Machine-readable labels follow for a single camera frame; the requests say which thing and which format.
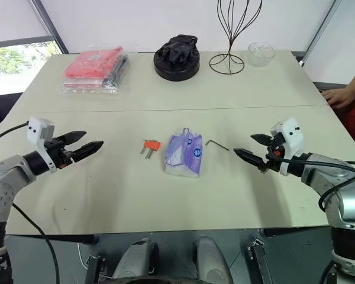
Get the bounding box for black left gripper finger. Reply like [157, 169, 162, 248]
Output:
[58, 131, 87, 146]
[72, 141, 104, 163]

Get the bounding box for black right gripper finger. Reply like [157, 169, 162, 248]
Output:
[250, 133, 274, 146]
[233, 148, 269, 173]

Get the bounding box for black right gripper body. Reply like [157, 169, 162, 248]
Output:
[264, 133, 286, 173]

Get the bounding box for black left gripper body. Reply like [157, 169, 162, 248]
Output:
[44, 137, 78, 171]

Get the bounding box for small black hex key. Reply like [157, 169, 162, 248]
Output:
[205, 139, 230, 152]

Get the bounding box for bystander's bare hand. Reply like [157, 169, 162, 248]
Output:
[321, 87, 355, 106]

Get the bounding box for purple white plastic bag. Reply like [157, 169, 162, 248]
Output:
[164, 127, 204, 179]

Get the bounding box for red packs in clear bag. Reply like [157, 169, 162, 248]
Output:
[58, 44, 130, 96]

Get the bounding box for clear glass bowl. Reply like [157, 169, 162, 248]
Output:
[247, 41, 276, 68]

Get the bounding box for grey rounded robot shape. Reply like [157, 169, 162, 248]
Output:
[191, 235, 234, 284]
[111, 238, 160, 281]

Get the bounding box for black round base with gloves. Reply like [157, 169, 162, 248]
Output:
[153, 34, 201, 82]

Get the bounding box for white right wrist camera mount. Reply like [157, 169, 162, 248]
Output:
[270, 117, 306, 176]

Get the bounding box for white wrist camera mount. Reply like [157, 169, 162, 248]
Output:
[270, 117, 306, 176]
[27, 117, 56, 173]

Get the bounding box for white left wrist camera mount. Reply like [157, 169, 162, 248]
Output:
[27, 117, 56, 173]

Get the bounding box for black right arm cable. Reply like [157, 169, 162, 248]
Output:
[272, 149, 355, 212]

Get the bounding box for black cable under left arm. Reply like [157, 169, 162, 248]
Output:
[11, 202, 61, 284]

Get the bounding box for dark wire stand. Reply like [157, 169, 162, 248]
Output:
[208, 0, 263, 75]

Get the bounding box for black bracket under table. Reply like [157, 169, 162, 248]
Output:
[244, 237, 270, 284]
[83, 255, 108, 284]

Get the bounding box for thin white cable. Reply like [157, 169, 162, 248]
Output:
[78, 241, 115, 279]

